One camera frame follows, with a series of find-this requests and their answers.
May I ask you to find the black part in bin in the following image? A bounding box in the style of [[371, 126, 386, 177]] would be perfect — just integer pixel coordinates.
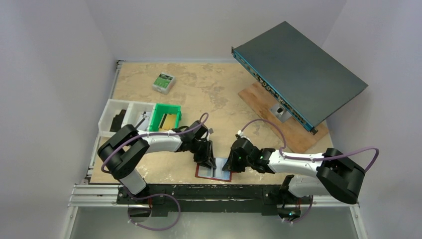
[[109, 110, 126, 132]]

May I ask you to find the red card holder wallet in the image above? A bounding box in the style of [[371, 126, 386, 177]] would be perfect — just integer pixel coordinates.
[[195, 158, 232, 182]]

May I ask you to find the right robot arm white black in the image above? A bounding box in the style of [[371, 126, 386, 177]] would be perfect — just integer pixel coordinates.
[[222, 132, 366, 205]]

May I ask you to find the wooden board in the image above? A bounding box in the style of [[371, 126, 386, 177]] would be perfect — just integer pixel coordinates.
[[238, 82, 333, 153]]

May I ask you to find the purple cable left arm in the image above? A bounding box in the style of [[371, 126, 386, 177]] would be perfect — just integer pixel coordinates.
[[100, 113, 210, 174]]

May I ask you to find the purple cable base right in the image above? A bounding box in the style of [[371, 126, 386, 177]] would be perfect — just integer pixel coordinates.
[[281, 195, 314, 225]]

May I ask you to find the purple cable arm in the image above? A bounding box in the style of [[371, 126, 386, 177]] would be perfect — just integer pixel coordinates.
[[238, 119, 380, 173], [100, 113, 210, 174]]

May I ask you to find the white plastic bin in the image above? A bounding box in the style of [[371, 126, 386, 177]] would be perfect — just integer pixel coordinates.
[[98, 99, 156, 137]]

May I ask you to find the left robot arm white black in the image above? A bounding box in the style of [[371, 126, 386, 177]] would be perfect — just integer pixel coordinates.
[[97, 120, 216, 195]]

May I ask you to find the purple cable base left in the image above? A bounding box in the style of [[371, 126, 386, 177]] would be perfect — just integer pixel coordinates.
[[127, 193, 181, 232]]

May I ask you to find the green plastic bin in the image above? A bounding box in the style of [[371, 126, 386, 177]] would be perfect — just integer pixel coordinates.
[[149, 104, 182, 131]]

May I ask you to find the small green labelled box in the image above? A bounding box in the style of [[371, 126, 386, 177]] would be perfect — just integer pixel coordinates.
[[152, 72, 176, 95]]

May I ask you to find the metal bracket with knob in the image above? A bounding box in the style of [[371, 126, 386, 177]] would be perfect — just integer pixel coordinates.
[[270, 104, 292, 123]]

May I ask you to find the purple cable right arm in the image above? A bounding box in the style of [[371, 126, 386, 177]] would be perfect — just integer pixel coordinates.
[[238, 119, 380, 173]]

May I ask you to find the purple cable base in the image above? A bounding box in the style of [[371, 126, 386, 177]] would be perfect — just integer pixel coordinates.
[[127, 193, 181, 232], [281, 195, 314, 225]]

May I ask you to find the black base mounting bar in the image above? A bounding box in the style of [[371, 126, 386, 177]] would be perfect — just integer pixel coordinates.
[[116, 175, 310, 217]]

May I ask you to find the dark network switch box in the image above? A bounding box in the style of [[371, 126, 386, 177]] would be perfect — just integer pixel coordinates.
[[231, 21, 368, 134]]

